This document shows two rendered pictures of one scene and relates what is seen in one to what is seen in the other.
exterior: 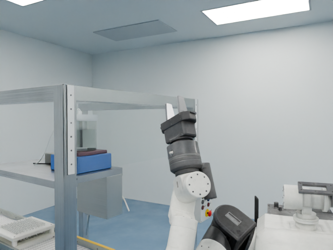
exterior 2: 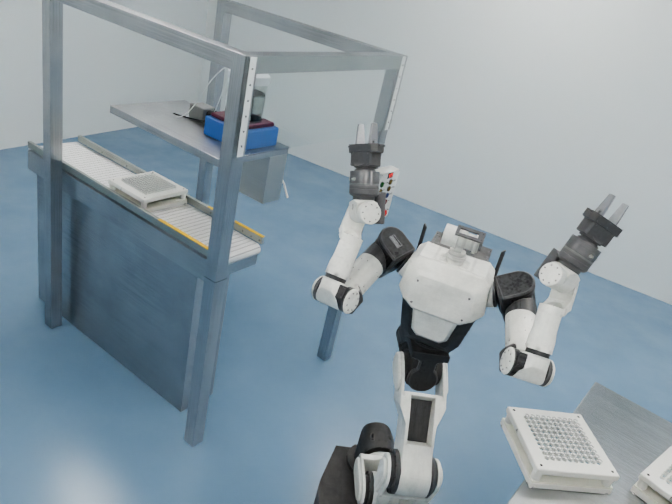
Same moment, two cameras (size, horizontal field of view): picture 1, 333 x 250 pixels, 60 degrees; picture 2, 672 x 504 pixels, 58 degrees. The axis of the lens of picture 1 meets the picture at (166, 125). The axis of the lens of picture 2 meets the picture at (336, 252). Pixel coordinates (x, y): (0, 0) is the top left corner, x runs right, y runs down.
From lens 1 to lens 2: 1.03 m
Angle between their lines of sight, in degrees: 25
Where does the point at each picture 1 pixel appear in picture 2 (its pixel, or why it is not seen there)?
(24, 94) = (188, 43)
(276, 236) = (425, 264)
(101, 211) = (257, 193)
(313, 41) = not seen: outside the picture
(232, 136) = (464, 76)
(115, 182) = (278, 163)
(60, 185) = (226, 166)
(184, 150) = (365, 179)
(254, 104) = (521, 28)
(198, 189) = (369, 217)
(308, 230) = (454, 265)
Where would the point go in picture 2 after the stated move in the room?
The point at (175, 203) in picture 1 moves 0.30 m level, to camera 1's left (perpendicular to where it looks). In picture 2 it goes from (347, 221) to (249, 201)
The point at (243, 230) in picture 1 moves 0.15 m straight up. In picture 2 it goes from (401, 253) to (413, 210)
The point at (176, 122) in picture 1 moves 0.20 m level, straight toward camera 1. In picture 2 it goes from (364, 151) to (362, 173)
